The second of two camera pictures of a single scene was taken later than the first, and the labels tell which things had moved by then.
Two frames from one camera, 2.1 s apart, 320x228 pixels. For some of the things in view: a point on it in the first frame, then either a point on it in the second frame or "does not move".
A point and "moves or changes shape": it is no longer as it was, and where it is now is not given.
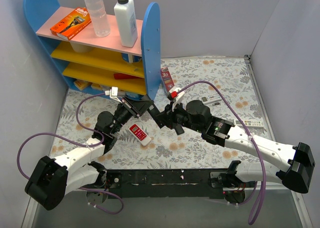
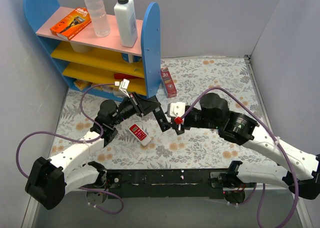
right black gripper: [166, 116] to [178, 127]
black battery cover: [179, 129] does not move
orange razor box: [71, 23] does not move
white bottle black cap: [125, 13] does not move
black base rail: [163, 183] does not move
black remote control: [161, 119] moves or changes shape
